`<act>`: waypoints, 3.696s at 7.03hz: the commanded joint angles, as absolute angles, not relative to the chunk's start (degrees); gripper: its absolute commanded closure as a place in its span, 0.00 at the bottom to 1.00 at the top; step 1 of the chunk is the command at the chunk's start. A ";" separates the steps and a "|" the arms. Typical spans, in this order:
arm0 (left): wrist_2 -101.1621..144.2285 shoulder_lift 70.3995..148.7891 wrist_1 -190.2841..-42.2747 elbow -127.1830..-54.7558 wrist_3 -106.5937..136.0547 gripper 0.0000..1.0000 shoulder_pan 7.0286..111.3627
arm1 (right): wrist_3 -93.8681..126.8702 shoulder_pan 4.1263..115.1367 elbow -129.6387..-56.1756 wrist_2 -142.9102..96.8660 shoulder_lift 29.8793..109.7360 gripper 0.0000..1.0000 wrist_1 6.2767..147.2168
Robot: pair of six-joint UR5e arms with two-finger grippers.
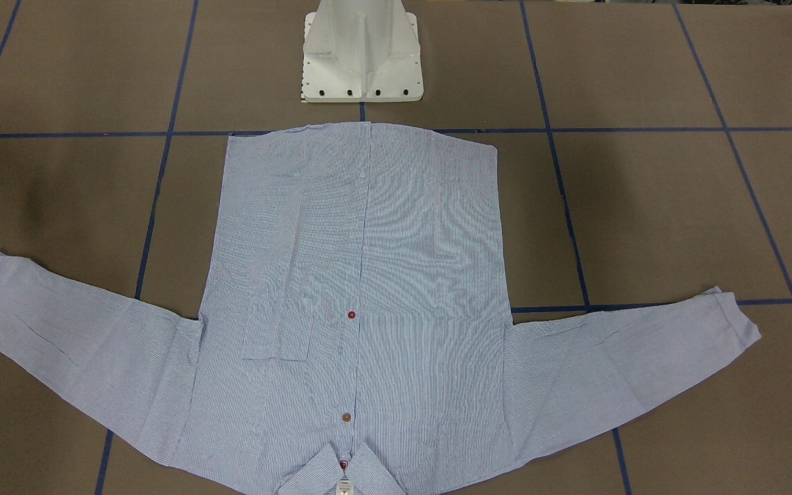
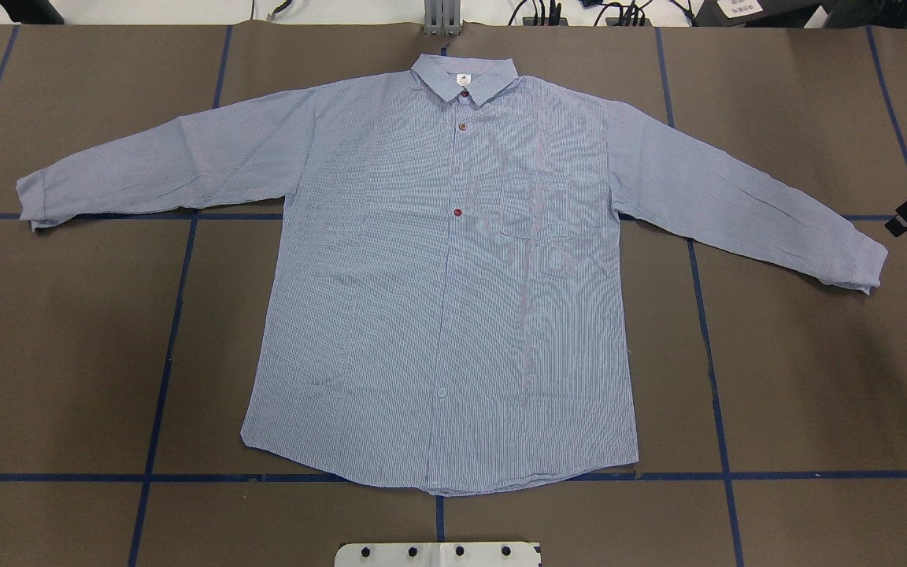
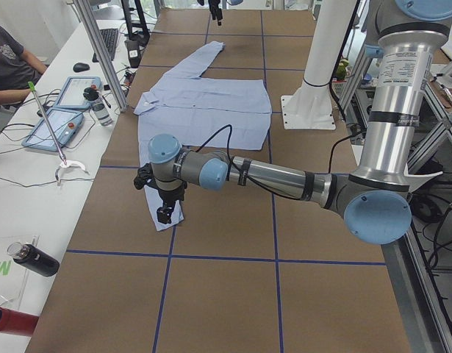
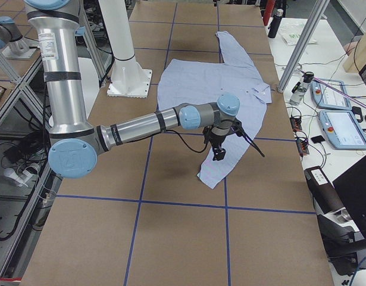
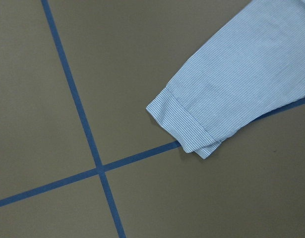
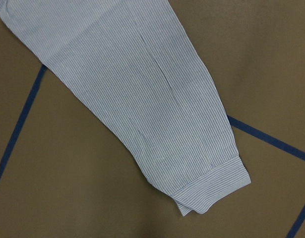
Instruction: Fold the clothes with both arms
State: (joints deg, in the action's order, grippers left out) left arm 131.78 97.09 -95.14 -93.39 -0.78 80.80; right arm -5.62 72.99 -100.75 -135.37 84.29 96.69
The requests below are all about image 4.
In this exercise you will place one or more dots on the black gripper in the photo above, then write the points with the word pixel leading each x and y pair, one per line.
pixel 216 143

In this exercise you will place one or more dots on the blue striped button shirt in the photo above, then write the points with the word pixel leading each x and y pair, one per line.
pixel 194 82

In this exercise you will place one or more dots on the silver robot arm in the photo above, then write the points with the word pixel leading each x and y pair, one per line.
pixel 75 143

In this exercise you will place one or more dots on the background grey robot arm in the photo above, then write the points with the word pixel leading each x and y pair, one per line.
pixel 12 42

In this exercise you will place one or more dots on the orange circuit board upper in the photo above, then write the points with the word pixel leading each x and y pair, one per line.
pixel 296 123

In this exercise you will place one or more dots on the orange circuit board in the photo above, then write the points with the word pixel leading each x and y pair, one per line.
pixel 302 146
pixel 296 123

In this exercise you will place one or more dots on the orange circuit board lower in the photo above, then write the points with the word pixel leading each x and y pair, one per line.
pixel 302 146

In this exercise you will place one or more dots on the clear plastic bottle black cap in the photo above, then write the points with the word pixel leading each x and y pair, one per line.
pixel 300 88

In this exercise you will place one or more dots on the black device with white label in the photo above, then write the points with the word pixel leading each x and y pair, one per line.
pixel 322 190

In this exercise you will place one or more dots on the upper teach pendant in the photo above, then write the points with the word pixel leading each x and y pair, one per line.
pixel 327 98

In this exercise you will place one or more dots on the teach pendant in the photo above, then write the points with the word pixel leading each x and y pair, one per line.
pixel 327 98
pixel 342 130

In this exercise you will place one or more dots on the lower teach pendant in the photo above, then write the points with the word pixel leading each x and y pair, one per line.
pixel 342 130

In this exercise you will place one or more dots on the black water bottle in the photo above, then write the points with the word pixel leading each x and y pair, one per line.
pixel 275 23

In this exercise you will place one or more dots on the black monitor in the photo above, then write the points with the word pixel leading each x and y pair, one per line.
pixel 351 189

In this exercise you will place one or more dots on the red cylinder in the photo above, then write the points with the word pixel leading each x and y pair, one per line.
pixel 270 4

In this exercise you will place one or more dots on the white power strip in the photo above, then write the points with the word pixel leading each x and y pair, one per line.
pixel 20 179

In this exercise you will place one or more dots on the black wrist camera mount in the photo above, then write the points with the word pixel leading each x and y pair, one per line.
pixel 245 135

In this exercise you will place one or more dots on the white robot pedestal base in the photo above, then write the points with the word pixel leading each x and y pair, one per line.
pixel 128 78

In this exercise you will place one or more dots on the aluminium frame post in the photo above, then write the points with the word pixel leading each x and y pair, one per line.
pixel 309 28

